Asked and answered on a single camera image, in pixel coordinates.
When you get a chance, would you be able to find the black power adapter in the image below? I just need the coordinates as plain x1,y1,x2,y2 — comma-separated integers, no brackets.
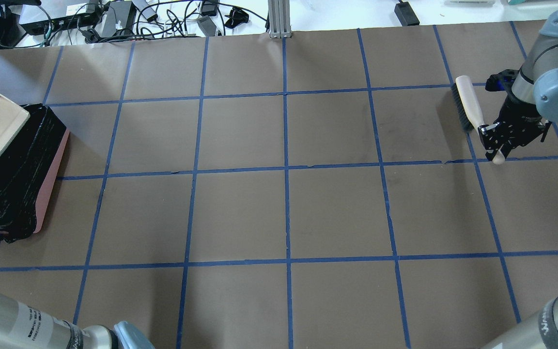
394,0,420,27

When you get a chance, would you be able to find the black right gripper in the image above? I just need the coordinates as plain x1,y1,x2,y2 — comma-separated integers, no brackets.
479,70,552,160

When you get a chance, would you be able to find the white hand brush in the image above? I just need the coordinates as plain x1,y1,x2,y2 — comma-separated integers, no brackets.
451,75,506,165

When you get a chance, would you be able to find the aluminium frame post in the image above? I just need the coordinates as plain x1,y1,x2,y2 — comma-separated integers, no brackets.
267,0,293,38

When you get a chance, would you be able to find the pink bin with black bag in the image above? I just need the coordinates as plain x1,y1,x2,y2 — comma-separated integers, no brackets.
0,104,66,243

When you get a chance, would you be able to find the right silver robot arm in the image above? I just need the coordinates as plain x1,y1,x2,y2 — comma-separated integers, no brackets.
478,11,558,164

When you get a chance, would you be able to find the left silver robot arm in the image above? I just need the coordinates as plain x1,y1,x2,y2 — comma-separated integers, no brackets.
0,294,154,349

